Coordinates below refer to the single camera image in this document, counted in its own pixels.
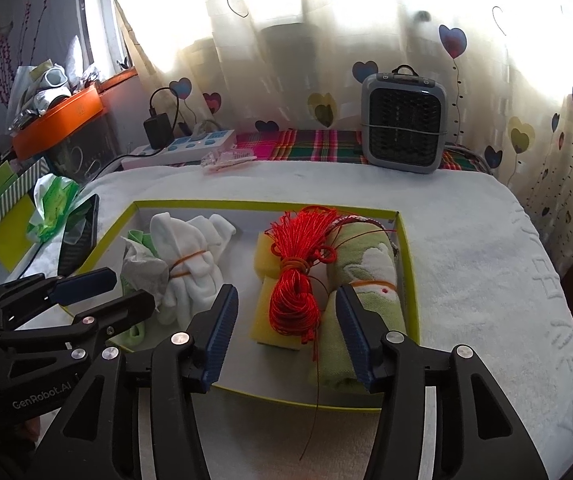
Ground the white terry blanket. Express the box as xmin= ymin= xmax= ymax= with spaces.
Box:
xmin=0 ymin=160 xmax=573 ymax=480

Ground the white blue power strip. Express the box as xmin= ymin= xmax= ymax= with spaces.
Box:
xmin=121 ymin=130 xmax=237 ymax=170

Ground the small grey fan heater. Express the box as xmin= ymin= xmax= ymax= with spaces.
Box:
xmin=360 ymin=65 xmax=448 ymax=175

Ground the black smartphone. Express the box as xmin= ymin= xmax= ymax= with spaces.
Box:
xmin=58 ymin=193 xmax=101 ymax=277

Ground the orange box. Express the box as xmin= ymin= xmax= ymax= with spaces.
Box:
xmin=12 ymin=86 xmax=104 ymax=158

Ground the large white sock bundle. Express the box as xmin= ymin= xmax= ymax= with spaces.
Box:
xmin=149 ymin=212 xmax=238 ymax=326

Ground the yellow-green cardboard box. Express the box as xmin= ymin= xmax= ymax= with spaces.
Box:
xmin=64 ymin=200 xmax=422 ymax=413

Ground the green striped box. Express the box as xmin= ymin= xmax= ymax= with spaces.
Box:
xmin=0 ymin=157 xmax=52 ymax=273

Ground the yellow sponge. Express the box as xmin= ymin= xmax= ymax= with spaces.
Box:
xmin=256 ymin=232 xmax=287 ymax=278
xmin=250 ymin=277 xmax=319 ymax=352

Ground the window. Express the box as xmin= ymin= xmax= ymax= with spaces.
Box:
xmin=84 ymin=0 xmax=134 ymax=81

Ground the red cord bundle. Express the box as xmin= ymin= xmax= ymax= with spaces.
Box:
xmin=265 ymin=206 xmax=397 ymax=458

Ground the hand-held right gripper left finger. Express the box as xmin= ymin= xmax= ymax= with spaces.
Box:
xmin=29 ymin=284 xmax=240 ymax=480

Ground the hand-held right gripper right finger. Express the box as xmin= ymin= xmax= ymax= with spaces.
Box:
xmin=335 ymin=285 xmax=549 ymax=480

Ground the green tissue packet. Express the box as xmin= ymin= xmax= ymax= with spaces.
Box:
xmin=26 ymin=175 xmax=81 ymax=243

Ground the heart print curtain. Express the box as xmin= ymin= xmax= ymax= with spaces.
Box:
xmin=99 ymin=0 xmax=573 ymax=276

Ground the green towel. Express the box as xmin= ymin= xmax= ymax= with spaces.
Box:
xmin=307 ymin=217 xmax=407 ymax=392

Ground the green cloth bundle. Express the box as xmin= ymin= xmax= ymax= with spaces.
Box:
xmin=116 ymin=229 xmax=167 ymax=350

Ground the black power adapter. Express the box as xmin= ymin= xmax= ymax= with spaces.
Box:
xmin=144 ymin=86 xmax=190 ymax=150

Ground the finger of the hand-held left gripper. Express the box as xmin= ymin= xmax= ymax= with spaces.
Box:
xmin=0 ymin=290 xmax=156 ymax=350
xmin=0 ymin=268 xmax=118 ymax=318

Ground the pile of white plastic packets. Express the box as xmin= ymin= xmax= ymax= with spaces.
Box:
xmin=6 ymin=35 xmax=102 ymax=128

